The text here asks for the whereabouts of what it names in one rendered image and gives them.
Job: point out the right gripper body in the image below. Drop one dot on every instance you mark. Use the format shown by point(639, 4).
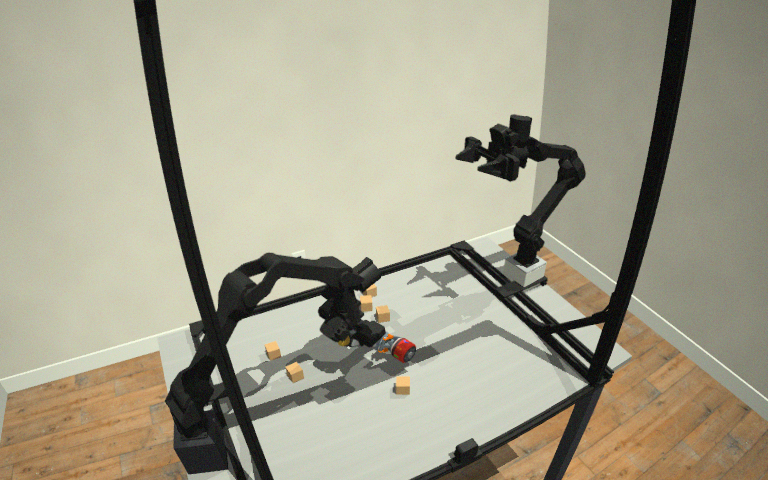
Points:
point(495, 151)

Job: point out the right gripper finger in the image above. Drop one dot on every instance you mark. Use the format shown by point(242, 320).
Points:
point(467, 154)
point(496, 168)

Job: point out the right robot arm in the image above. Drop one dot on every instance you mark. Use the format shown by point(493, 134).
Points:
point(528, 229)

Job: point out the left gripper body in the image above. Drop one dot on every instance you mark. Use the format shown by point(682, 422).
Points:
point(372, 331)

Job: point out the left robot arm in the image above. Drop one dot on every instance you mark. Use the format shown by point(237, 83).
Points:
point(237, 298)

